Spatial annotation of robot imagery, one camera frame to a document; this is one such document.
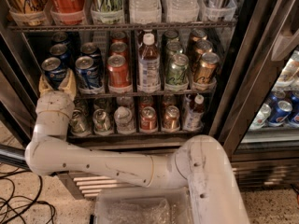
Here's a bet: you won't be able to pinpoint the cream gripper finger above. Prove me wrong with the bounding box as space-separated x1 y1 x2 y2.
38 75 53 96
59 68 77 101

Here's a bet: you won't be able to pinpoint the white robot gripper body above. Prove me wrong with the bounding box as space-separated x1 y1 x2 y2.
32 91 75 141

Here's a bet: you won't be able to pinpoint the blue pepsi can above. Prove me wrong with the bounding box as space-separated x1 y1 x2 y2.
51 32 71 47
50 44 73 67
268 100 292 126
41 57 67 90

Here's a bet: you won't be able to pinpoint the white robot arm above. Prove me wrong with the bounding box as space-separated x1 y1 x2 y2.
25 70 250 224

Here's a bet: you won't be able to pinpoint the front blue pepsi can second row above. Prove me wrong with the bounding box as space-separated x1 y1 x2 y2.
75 56 101 90

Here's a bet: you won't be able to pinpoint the blue pepsi can second row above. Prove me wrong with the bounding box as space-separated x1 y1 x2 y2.
75 56 101 90
80 42 104 71

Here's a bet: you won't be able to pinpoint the left open fridge door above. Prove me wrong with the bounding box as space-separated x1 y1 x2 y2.
0 49 64 175

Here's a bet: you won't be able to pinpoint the bottom shelf left silver can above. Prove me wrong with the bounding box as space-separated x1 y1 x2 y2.
69 109 91 137

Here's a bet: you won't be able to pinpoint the shelf silver can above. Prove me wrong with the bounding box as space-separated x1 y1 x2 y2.
69 109 91 137
93 109 112 134
200 0 236 21

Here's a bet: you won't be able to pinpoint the rear blue pepsi can second row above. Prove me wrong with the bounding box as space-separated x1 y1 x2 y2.
80 42 104 71

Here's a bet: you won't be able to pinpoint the front red soda can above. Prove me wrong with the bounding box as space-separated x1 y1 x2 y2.
107 55 130 88

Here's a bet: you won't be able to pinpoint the red soda can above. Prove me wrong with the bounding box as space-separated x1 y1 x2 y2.
110 31 128 43
107 55 130 88
109 42 128 58

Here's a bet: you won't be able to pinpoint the middle red soda can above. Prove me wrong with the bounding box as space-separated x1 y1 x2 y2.
109 42 128 58

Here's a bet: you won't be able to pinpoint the rear red soda can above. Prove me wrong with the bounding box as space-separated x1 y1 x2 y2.
110 31 128 43

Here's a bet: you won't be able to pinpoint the bottom shelf water bottle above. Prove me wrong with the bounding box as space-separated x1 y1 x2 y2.
114 106 135 134

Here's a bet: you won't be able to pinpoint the top shelf red coca-cola can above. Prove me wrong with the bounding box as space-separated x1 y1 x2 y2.
51 0 85 25

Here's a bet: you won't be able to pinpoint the bottom shelf red can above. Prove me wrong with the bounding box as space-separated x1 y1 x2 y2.
140 106 157 132

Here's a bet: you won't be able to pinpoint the top shelf green can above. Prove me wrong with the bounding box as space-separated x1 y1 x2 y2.
91 0 124 24

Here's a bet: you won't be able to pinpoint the top shelf clear water bottle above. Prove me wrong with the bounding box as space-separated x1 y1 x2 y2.
129 0 162 24

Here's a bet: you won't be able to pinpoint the front green soda can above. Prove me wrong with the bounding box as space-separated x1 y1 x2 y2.
165 53 189 85

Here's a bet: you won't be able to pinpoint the green soda can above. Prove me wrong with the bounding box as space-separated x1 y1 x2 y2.
165 53 189 85
165 41 184 62
162 29 179 44

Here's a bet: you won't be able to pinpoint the bottom shelf gold can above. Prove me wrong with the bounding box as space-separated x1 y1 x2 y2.
163 105 179 131

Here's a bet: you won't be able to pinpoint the middle green soda can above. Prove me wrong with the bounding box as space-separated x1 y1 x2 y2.
165 41 184 62

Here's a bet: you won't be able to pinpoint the rear green soda can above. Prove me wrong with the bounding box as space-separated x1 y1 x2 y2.
162 29 179 44

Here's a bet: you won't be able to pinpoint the bottom shelf tea bottle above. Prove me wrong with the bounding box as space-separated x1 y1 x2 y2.
183 93 205 131

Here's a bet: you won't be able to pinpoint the front gold soda can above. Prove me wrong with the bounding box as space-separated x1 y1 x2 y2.
193 52 220 84

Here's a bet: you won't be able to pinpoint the gold soda can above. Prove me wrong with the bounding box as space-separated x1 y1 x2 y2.
191 39 213 63
193 52 220 84
188 28 207 47

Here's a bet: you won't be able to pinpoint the rear gold soda can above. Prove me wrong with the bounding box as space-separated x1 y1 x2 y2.
188 28 207 47

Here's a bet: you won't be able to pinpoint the middle gold soda can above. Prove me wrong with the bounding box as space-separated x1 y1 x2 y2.
191 39 213 63

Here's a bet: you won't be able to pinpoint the top shelf silver can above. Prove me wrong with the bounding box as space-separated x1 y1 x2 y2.
200 0 236 21

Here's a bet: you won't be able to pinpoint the right glass fridge door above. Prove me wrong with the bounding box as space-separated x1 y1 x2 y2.
221 0 299 161

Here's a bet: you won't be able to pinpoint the blue pepsi can behind glass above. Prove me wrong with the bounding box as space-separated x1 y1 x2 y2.
268 100 292 126

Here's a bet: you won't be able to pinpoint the brown tea bottle white cap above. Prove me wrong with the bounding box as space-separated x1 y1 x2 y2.
138 33 161 93

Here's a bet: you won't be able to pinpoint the clear plastic bin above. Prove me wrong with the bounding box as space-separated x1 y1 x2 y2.
94 188 193 224

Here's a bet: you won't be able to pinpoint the top wire shelf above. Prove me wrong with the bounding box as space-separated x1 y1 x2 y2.
7 20 237 33

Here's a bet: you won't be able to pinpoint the wire shelf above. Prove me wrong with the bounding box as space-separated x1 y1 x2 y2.
75 89 215 99
7 20 237 33

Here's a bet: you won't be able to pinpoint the middle wire shelf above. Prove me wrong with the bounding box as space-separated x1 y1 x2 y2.
75 89 215 99

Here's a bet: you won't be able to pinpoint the black cables on floor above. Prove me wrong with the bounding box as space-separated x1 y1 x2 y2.
0 168 57 224

